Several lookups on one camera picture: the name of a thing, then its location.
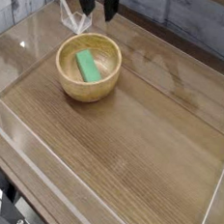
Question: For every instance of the clear acrylic corner bracket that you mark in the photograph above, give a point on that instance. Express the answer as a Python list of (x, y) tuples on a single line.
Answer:
[(77, 22)]

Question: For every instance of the black metal bracket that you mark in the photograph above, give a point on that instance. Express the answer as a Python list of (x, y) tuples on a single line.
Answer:
[(10, 212)]

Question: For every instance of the clear acrylic tray wall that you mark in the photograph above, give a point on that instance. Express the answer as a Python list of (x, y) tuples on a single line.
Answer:
[(117, 161)]

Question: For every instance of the green rectangular block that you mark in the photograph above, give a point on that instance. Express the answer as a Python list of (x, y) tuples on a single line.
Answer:
[(87, 66)]

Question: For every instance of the round wooden bowl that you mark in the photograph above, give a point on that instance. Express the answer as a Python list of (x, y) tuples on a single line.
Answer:
[(106, 54)]

